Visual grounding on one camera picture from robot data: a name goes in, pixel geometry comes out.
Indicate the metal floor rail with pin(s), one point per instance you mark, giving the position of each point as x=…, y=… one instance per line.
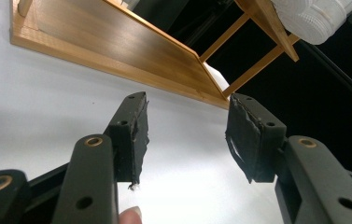
x=335, y=73

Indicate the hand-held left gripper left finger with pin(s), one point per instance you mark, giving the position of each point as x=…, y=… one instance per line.
x=131, y=140

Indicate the three-tier wooden shoe rack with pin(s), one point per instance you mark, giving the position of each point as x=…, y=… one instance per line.
x=102, y=37

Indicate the white sneaker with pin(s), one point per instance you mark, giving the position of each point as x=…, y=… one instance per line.
x=313, y=18

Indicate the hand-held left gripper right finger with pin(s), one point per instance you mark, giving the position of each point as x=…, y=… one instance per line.
x=251, y=140

